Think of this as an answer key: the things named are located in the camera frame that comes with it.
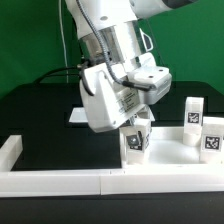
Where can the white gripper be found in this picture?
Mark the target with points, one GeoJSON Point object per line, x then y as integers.
{"type": "Point", "coordinates": [107, 104]}

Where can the white square table top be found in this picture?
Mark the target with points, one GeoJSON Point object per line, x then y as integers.
{"type": "Point", "coordinates": [165, 147]}

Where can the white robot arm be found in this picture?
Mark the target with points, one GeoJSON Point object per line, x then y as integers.
{"type": "Point", "coordinates": [120, 79]}

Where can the white U-shaped fence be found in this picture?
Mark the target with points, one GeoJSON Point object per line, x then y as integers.
{"type": "Point", "coordinates": [128, 180]}

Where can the white fiducial marker sheet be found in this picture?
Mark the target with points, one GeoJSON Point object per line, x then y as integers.
{"type": "Point", "coordinates": [78, 115]}

